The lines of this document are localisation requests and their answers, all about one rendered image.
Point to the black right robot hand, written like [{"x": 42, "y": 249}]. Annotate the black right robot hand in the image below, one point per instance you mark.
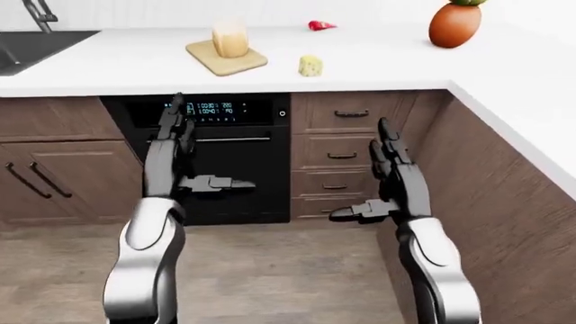
[{"x": 407, "y": 189}]

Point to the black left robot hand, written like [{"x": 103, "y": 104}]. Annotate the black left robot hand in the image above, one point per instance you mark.
[{"x": 159, "y": 168}]

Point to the bread loaf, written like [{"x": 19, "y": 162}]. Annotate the bread loaf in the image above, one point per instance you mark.
[{"x": 230, "y": 38}]

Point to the yellow cheese wedge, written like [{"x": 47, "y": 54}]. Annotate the yellow cheese wedge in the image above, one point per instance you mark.
[{"x": 311, "y": 65}]

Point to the black built-in oven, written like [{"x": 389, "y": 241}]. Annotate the black built-in oven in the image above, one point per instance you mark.
[{"x": 243, "y": 162}]

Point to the wooden cabinet double doors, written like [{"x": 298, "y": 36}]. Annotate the wooden cabinet double doors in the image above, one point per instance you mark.
[{"x": 67, "y": 182}]

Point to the light wooden cutting board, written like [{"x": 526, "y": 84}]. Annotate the light wooden cutting board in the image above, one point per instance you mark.
[{"x": 234, "y": 62}]

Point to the brown egg-shaped vase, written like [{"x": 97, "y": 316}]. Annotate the brown egg-shaped vase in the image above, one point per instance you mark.
[{"x": 454, "y": 26}]

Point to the dark kitchen sink basin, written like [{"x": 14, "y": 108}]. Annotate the dark kitchen sink basin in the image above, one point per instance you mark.
[{"x": 31, "y": 47}]

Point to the small red pepper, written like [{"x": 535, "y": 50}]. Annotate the small red pepper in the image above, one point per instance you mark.
[{"x": 319, "y": 25}]

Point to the grey metal faucet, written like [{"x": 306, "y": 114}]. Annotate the grey metal faucet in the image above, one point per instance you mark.
[{"x": 42, "y": 15}]

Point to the green plant in vase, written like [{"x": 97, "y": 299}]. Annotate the green plant in vase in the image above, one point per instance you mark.
[{"x": 468, "y": 2}]

